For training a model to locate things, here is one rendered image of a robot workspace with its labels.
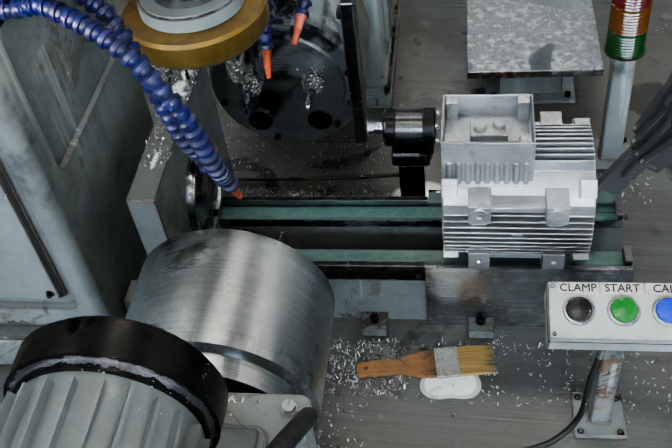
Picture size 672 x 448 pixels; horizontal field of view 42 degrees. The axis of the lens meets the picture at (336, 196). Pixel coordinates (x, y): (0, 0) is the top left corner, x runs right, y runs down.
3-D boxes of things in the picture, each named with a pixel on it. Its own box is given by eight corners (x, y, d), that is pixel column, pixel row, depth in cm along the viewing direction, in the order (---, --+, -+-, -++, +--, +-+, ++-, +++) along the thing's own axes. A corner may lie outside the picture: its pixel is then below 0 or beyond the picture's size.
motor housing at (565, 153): (443, 282, 126) (439, 187, 113) (446, 188, 139) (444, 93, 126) (587, 285, 123) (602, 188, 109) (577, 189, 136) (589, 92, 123)
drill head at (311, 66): (215, 178, 147) (181, 56, 130) (256, 34, 176) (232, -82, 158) (364, 177, 144) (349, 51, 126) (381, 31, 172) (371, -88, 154)
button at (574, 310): (565, 324, 103) (567, 320, 101) (564, 299, 104) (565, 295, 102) (592, 325, 102) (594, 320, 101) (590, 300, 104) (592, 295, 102)
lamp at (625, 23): (610, 37, 137) (613, 13, 133) (606, 15, 141) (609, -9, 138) (650, 36, 136) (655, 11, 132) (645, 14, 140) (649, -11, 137)
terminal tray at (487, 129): (441, 185, 118) (440, 145, 113) (444, 132, 125) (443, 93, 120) (533, 185, 116) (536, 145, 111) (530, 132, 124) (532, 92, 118)
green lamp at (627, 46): (607, 61, 140) (610, 37, 137) (603, 39, 144) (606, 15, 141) (646, 60, 139) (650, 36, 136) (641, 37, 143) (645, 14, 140)
